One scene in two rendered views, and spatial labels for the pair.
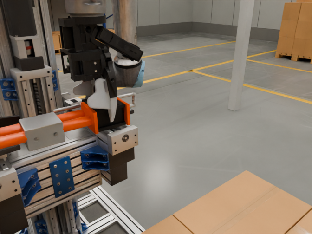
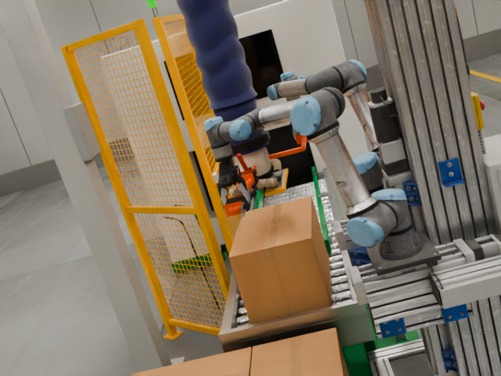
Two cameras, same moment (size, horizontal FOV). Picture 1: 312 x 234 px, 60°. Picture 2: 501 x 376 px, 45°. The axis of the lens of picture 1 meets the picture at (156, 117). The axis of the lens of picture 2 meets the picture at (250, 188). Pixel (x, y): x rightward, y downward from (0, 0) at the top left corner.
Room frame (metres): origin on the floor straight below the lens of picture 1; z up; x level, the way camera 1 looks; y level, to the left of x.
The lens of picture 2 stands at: (2.24, -1.43, 1.98)
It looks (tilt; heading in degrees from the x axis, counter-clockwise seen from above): 16 degrees down; 136
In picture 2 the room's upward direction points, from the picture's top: 17 degrees counter-clockwise
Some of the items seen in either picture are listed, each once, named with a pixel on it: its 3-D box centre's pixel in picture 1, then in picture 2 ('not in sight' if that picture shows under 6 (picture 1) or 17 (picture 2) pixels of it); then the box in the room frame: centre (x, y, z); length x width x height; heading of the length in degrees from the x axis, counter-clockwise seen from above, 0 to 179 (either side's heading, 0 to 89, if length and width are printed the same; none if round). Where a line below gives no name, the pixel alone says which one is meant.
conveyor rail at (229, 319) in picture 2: not in sight; (244, 253); (-0.53, 1.05, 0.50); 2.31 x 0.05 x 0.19; 128
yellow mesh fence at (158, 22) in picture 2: not in sight; (216, 157); (-0.98, 1.47, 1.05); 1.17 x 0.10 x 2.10; 128
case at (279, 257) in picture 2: not in sight; (283, 258); (0.23, 0.61, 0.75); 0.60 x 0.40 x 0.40; 125
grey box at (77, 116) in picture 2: not in sight; (83, 130); (-0.74, 0.36, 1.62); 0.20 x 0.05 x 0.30; 128
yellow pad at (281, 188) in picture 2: not in sight; (276, 178); (0.29, 0.66, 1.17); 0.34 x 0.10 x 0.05; 125
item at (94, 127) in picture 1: (105, 113); (235, 205); (0.55, 0.11, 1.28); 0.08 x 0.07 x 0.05; 125
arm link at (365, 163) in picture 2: not in sight; (367, 170); (0.84, 0.64, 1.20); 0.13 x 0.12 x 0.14; 70
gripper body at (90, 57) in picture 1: (86, 48); (228, 169); (0.55, 0.14, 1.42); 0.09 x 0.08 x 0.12; 124
